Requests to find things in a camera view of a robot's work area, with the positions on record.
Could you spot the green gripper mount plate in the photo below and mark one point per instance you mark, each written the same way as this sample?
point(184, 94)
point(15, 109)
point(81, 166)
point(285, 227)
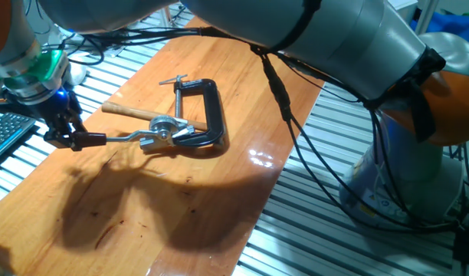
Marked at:
point(46, 65)

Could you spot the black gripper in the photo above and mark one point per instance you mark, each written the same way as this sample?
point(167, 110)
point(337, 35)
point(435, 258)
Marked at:
point(52, 107)

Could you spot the metal lever dark red knob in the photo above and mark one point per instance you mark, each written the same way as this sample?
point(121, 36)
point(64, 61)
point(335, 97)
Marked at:
point(90, 140)

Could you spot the blue plastic bag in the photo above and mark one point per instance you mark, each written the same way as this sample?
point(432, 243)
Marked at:
point(453, 27)

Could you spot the black C-clamp with screw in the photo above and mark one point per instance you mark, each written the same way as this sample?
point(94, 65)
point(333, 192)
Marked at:
point(213, 111)

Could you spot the aluminium frame post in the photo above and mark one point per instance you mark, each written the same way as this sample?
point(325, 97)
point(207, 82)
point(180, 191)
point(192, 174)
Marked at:
point(426, 15)

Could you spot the glossy wooden board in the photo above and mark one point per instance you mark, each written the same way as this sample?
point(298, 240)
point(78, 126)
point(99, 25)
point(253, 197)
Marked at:
point(181, 199)

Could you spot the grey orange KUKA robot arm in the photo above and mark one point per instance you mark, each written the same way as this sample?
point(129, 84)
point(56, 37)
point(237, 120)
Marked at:
point(334, 30)

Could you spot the black computer keyboard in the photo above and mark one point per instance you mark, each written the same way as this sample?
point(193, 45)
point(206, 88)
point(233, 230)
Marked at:
point(6, 130)

